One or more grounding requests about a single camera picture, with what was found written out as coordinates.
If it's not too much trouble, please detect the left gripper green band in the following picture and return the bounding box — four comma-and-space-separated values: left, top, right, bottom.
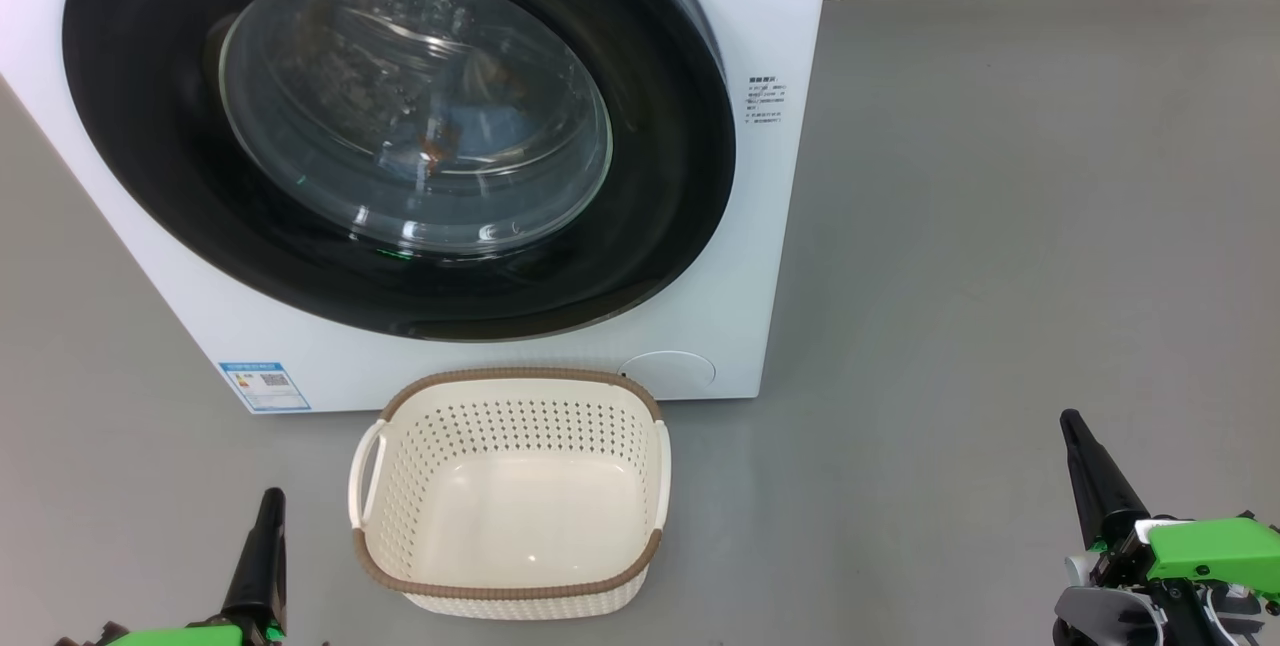
100, 488, 288, 646

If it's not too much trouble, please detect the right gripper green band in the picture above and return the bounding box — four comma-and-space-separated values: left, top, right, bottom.
1055, 409, 1280, 646

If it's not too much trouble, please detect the black round glass washer door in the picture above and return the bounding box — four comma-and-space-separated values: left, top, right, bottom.
62, 0, 738, 342

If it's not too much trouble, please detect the large blue cartoon-print garment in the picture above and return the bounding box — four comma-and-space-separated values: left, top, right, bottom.
415, 76, 576, 177

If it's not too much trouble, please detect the cream perforated laundry basket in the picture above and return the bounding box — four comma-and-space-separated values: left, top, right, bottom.
348, 367, 671, 621

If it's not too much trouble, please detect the white front-load washing machine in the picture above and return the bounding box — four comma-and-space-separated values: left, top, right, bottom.
0, 0, 836, 415

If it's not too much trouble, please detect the blue energy label sticker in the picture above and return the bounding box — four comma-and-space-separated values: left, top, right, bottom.
218, 361, 312, 414

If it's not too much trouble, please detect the round white filter cover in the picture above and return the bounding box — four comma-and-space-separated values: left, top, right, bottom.
618, 351, 717, 393

